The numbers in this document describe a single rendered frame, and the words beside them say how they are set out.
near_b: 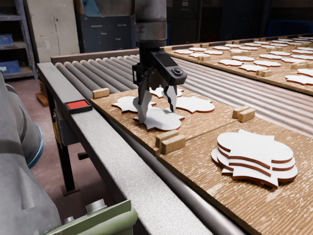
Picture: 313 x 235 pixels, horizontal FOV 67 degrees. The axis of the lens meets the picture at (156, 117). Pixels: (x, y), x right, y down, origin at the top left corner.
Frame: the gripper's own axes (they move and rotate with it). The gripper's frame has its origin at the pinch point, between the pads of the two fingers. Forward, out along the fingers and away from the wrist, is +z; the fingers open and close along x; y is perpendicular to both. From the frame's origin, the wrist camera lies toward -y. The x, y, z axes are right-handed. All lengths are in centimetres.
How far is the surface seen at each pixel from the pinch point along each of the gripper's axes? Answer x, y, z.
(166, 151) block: 8.4, -14.5, 0.9
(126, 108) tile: 4.0, 11.8, 0.0
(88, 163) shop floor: -13, 129, 90
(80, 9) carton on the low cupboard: -140, 470, -44
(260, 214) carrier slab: 6.4, -35.7, 2.8
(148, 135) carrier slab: 7.0, -5.2, 1.5
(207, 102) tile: -19.9, 1.0, 0.7
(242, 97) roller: -40.9, 2.8, 3.8
